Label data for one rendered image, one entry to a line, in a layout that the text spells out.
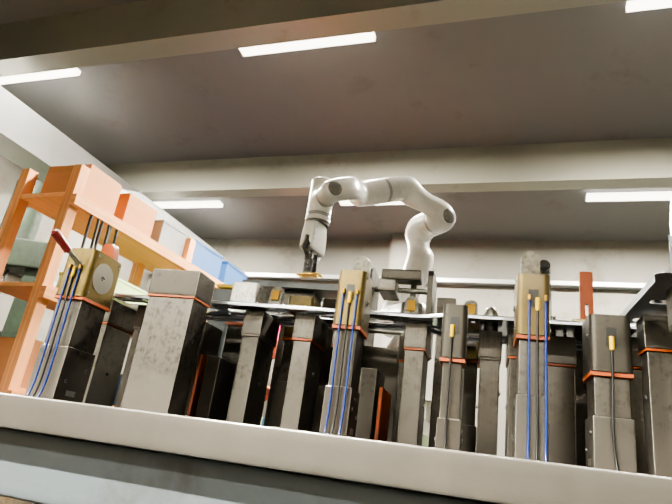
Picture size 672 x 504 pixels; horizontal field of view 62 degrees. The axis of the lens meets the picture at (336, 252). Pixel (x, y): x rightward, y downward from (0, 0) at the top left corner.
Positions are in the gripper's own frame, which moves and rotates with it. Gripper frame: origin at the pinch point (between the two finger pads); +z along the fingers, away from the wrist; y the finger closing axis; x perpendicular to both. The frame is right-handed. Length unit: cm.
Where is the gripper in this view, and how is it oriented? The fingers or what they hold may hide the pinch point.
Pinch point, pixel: (310, 267)
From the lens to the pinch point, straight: 180.6
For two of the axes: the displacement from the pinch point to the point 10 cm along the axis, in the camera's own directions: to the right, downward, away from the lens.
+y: -4.1, -3.7, -8.3
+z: -1.3, 9.3, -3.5
